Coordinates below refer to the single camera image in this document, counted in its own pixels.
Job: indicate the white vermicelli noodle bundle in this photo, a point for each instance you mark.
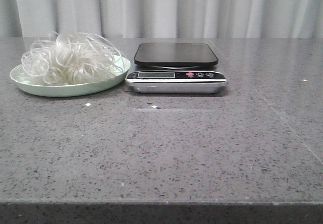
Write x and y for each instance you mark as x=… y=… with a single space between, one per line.
x=71 y=59

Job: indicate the digital kitchen scale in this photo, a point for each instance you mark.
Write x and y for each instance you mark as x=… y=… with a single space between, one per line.
x=175 y=67

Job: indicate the light green plate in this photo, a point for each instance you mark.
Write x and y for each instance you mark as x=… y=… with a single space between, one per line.
x=19 y=77

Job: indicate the white curtain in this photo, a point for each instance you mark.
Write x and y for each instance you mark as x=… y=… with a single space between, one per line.
x=164 y=18

